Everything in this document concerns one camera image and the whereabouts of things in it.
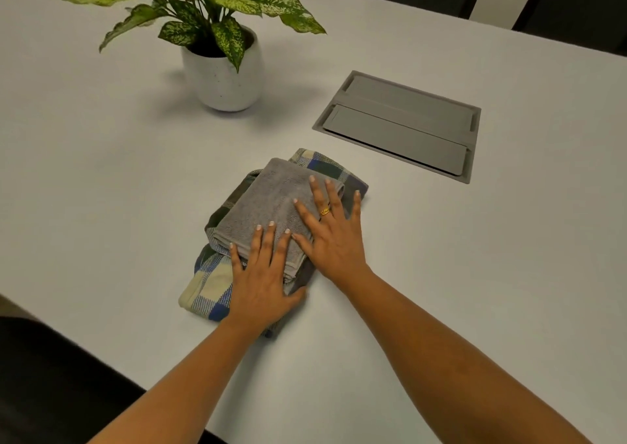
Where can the person's left hand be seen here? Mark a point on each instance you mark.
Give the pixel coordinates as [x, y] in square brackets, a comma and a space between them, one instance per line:
[259, 292]

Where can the person's right hand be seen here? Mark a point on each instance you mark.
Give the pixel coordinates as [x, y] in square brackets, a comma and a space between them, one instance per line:
[338, 247]

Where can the plaid flannel shirt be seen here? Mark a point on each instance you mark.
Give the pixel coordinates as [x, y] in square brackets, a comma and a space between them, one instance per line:
[210, 287]

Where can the grey towel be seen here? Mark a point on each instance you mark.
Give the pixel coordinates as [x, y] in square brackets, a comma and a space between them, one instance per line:
[269, 198]

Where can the person's left forearm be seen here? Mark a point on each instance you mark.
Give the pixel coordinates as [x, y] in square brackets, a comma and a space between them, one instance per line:
[186, 390]

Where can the person's right forearm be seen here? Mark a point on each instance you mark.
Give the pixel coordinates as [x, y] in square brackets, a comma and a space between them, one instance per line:
[450, 370]

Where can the small variegated table plant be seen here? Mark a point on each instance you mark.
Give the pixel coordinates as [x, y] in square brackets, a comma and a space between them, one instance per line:
[205, 2]

